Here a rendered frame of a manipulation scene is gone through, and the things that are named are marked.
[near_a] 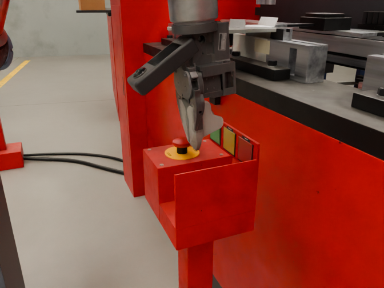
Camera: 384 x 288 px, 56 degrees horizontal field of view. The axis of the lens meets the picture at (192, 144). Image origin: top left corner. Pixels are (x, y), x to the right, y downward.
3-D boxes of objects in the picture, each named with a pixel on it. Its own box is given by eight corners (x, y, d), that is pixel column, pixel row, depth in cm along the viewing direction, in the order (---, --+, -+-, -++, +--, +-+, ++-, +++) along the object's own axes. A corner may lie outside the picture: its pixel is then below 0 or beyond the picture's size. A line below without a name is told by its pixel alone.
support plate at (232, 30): (167, 30, 107) (167, 26, 106) (243, 27, 116) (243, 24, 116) (190, 35, 91) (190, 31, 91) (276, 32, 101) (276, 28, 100)
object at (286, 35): (245, 34, 116) (246, 24, 115) (253, 34, 117) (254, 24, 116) (282, 40, 99) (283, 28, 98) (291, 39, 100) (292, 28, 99)
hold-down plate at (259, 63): (220, 64, 120) (221, 55, 119) (235, 63, 122) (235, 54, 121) (272, 81, 94) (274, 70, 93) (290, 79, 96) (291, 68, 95)
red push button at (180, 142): (170, 153, 75) (169, 137, 74) (187, 150, 77) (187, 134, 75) (176, 160, 72) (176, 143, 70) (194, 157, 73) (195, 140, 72)
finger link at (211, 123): (228, 150, 62) (226, 98, 59) (196, 158, 60) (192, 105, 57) (220, 143, 65) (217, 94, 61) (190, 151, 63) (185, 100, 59)
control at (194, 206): (144, 198, 80) (140, 122, 74) (209, 184, 86) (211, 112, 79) (176, 251, 63) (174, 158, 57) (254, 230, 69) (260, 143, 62)
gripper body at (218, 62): (237, 98, 58) (235, 20, 54) (188, 107, 56) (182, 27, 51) (216, 88, 65) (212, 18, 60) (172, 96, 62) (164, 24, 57)
